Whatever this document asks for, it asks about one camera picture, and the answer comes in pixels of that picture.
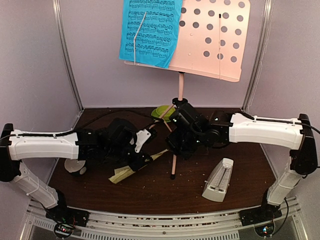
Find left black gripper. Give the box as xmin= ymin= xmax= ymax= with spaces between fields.
xmin=104 ymin=144 xmax=153 ymax=172

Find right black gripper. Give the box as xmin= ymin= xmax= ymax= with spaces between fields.
xmin=165 ymin=127 xmax=205 ymax=161

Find yellow paper sheet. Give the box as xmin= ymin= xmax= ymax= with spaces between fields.
xmin=108 ymin=149 xmax=169 ymax=184

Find pink music stand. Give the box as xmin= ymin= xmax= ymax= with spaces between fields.
xmin=122 ymin=0 xmax=251 ymax=180

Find blue sheet music paper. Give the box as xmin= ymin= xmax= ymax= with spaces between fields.
xmin=119 ymin=0 xmax=183 ymax=69

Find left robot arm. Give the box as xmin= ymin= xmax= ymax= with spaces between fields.
xmin=0 ymin=118 xmax=156 ymax=222

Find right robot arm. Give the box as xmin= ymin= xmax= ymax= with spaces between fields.
xmin=165 ymin=102 xmax=318 ymax=221

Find green bowl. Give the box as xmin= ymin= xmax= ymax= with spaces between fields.
xmin=155 ymin=105 xmax=175 ymax=118

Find grey metronome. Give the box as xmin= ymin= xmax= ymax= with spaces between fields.
xmin=202 ymin=158 xmax=234 ymax=203

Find white bowl dark outside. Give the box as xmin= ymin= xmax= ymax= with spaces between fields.
xmin=64 ymin=159 xmax=87 ymax=177

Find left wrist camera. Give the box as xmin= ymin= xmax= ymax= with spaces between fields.
xmin=129 ymin=127 xmax=157 ymax=153

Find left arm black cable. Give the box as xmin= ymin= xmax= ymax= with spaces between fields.
xmin=0 ymin=109 xmax=156 ymax=141

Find aluminium front rail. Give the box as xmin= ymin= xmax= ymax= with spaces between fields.
xmin=24 ymin=197 xmax=308 ymax=240

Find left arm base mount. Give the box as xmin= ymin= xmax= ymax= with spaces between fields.
xmin=44 ymin=207 xmax=90 ymax=239

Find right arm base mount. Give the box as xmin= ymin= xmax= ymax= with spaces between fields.
xmin=239 ymin=206 xmax=282 ymax=238

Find right frame post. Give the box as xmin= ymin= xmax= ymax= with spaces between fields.
xmin=242 ymin=0 xmax=274 ymax=113

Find frame post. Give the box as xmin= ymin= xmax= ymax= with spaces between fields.
xmin=242 ymin=0 xmax=274 ymax=113
xmin=52 ymin=0 xmax=84 ymax=112

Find left frame post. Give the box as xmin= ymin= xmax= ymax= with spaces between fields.
xmin=52 ymin=0 xmax=84 ymax=112

